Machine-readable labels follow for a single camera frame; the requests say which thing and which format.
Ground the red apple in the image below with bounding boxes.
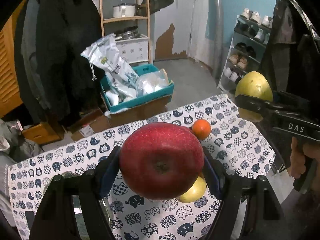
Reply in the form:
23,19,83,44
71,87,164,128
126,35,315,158
119,122,204,200

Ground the green scalloped glass bowl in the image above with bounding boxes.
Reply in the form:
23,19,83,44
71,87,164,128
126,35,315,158
45,170,114,239

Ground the flat cardboard box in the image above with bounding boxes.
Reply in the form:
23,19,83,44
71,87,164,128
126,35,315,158
67,108,110,141

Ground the white storage basket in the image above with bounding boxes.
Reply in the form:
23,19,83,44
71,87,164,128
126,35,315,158
116,34,149,64

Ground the black smartphone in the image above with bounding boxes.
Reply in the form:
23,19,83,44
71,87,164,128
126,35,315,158
25,211,35,230

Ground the wooden drawer box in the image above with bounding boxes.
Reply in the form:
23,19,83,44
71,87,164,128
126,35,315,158
22,122,63,145

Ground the clear plastic bag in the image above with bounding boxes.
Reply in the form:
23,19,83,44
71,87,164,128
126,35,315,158
136,69,173,96

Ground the white rice bag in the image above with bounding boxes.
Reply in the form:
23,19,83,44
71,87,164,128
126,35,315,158
81,34,139,101

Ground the cat pattern tablecloth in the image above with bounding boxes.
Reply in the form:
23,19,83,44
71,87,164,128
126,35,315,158
8,94,275,239

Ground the shoe rack with shoes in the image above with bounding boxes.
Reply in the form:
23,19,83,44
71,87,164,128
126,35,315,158
217,8,273,94

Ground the steel pot on basket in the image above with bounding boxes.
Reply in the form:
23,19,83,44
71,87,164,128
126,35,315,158
114,26,140,41

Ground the wooden shelf rack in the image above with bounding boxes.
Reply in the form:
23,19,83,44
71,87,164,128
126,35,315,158
99,0,152,63

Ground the person's right hand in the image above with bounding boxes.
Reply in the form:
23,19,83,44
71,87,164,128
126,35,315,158
290,137,319,179

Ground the large orange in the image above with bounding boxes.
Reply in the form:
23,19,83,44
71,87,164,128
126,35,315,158
191,119,211,140

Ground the black hanging coat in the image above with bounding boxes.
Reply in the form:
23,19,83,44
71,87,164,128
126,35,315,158
14,0,104,127

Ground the pile of grey clothes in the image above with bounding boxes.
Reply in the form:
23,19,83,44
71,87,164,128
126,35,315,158
1,120,44,163

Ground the cardboard box under crate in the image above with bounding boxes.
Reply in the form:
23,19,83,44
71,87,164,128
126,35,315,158
105,95,171,128

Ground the wooden louvered wardrobe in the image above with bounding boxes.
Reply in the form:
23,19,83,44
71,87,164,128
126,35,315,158
0,0,27,118

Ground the teal plastic crate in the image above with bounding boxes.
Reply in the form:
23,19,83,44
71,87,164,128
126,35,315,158
100,64,174,114

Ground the white cooking pot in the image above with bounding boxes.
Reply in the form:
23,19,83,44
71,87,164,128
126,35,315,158
113,3,136,18

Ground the yellow pear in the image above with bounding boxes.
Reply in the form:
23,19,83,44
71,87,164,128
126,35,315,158
235,71,273,122
178,176,207,203

